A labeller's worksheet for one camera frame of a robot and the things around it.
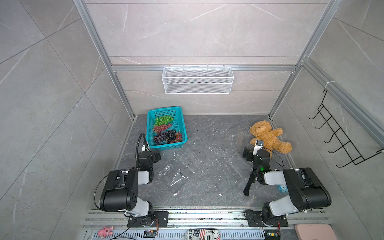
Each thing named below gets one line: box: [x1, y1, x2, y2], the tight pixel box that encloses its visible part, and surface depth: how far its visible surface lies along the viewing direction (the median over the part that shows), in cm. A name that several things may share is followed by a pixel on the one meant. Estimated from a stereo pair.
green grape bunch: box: [154, 115, 174, 126], surface depth 113 cm
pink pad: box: [294, 224, 338, 240], surface depth 71 cm
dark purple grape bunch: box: [153, 130, 177, 144], surface depth 102 cm
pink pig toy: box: [97, 226, 114, 239], surface depth 70 cm
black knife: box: [243, 171, 258, 197], surface depth 85 cm
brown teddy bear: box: [250, 120, 293, 159], surface depth 98 cm
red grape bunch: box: [153, 123, 173, 134], surface depth 109 cm
